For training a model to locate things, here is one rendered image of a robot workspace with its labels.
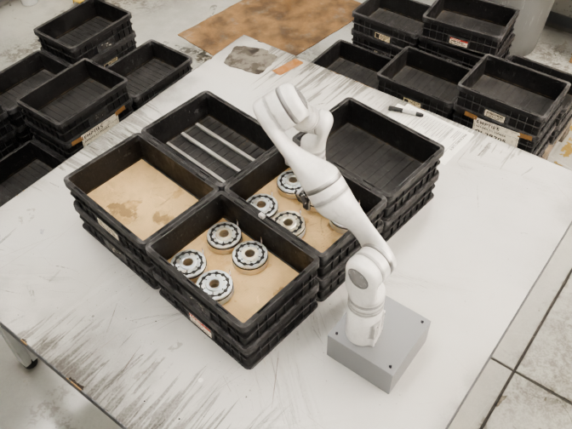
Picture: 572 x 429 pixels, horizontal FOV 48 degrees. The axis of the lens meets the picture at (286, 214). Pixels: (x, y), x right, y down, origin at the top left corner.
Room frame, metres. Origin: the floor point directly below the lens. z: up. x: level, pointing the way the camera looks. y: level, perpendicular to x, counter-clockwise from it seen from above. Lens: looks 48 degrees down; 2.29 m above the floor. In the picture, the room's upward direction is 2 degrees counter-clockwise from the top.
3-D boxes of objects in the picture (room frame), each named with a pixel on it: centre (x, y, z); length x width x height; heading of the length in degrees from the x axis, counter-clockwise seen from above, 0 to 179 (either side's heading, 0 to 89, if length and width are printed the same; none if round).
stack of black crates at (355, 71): (2.74, -0.39, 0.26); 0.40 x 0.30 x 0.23; 51
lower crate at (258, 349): (1.09, 0.15, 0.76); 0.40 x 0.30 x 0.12; 45
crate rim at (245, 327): (1.09, 0.15, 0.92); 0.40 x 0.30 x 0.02; 45
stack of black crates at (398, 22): (3.05, -0.63, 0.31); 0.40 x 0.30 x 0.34; 51
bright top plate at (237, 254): (1.14, 0.11, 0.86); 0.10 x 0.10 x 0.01
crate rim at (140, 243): (1.37, 0.44, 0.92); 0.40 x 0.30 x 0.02; 45
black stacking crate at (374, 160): (1.52, -0.27, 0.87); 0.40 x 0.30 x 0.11; 45
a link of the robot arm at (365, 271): (0.90, -0.19, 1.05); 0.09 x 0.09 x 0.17; 45
